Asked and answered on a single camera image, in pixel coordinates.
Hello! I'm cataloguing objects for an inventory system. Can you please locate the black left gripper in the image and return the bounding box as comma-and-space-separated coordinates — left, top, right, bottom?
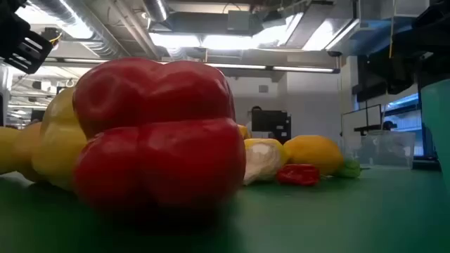
0, 0, 54, 75

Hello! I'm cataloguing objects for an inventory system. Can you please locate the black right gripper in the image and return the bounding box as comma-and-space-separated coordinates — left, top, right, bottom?
393, 0, 450, 84

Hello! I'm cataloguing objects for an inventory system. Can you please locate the orange fruit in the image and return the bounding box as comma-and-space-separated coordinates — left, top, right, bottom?
13, 122, 45, 183

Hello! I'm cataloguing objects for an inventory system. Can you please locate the green leafy vegetable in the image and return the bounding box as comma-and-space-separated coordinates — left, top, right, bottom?
333, 158, 362, 179

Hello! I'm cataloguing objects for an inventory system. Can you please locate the small red pepper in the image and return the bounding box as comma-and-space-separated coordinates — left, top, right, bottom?
276, 163, 321, 187

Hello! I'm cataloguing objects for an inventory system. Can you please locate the white garlic bulb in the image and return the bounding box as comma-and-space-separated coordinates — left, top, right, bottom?
243, 142, 284, 186

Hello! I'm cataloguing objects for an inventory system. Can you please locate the yellow bell pepper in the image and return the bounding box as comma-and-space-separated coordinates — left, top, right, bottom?
30, 86, 89, 192

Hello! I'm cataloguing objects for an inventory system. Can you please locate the teal translucent plastic bin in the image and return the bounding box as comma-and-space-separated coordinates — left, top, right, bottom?
419, 78, 450, 200

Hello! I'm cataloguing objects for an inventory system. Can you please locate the clear plastic bin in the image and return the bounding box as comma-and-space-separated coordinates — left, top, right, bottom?
357, 130, 416, 170

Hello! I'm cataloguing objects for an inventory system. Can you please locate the linear ceiling light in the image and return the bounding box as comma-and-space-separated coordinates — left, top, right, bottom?
205, 63, 268, 70
272, 65, 335, 74

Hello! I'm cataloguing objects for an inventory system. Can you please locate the red bell pepper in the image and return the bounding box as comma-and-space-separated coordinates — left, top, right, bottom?
72, 57, 247, 214

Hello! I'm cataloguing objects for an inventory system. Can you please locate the dark wall screen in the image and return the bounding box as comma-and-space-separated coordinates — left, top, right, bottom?
352, 52, 419, 103

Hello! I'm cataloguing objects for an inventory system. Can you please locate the silver spiral duct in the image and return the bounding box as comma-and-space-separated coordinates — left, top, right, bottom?
142, 0, 169, 22

